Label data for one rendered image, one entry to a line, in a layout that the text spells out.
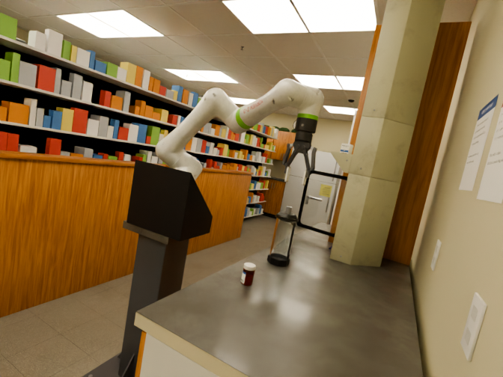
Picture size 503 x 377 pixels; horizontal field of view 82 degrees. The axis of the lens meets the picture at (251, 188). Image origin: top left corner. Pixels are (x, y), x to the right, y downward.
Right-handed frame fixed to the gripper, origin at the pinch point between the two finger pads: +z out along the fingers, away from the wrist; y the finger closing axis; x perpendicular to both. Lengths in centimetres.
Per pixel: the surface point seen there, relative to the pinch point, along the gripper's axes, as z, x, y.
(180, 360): 46, 72, -4
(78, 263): 108, -21, 179
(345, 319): 41, 28, -35
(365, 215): 14.0, -34.5, -29.6
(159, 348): 46, 72, 3
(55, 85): -35, -17, 229
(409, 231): 22, -70, -53
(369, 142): -23.2, -33.0, -23.7
